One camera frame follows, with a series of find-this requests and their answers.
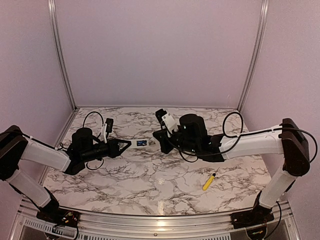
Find yellow handled screwdriver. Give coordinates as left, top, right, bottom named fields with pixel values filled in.
left=202, top=168, right=220, bottom=191

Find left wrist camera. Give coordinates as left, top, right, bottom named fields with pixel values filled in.
left=101, top=118, right=114, bottom=136

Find aluminium frame post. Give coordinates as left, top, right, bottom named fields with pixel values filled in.
left=237, top=0, right=270, bottom=113
left=48, top=0, right=78, bottom=112

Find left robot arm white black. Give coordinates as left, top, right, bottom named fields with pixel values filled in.
left=0, top=125, right=132, bottom=227

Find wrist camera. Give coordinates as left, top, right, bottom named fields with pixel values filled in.
left=101, top=118, right=114, bottom=136
left=155, top=108, right=179, bottom=137

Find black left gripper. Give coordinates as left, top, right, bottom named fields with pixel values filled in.
left=81, top=138, right=131, bottom=163

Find right aluminium frame post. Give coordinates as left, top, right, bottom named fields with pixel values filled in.
left=237, top=0, right=270, bottom=113

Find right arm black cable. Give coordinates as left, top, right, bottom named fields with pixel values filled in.
left=223, top=111, right=245, bottom=138

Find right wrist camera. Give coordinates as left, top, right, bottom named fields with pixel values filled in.
left=155, top=108, right=179, bottom=137

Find white remote control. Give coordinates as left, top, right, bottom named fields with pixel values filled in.
left=128, top=139, right=156, bottom=149

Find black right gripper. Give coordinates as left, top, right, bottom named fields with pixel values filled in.
left=153, top=126, right=200, bottom=154

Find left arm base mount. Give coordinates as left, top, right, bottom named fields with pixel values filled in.
left=36, top=200, right=80, bottom=228

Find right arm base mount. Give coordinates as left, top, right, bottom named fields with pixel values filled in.
left=230, top=191, right=275, bottom=229

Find front aluminium rail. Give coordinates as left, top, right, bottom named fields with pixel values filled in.
left=14, top=208, right=301, bottom=240

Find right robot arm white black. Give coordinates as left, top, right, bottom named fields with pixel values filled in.
left=153, top=109, right=314, bottom=224

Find left aluminium frame post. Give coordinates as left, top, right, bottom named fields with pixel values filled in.
left=48, top=0, right=78, bottom=112

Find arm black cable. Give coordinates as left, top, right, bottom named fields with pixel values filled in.
left=82, top=111, right=106, bottom=130
left=223, top=111, right=245, bottom=138

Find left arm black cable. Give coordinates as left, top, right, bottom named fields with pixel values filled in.
left=82, top=111, right=106, bottom=130

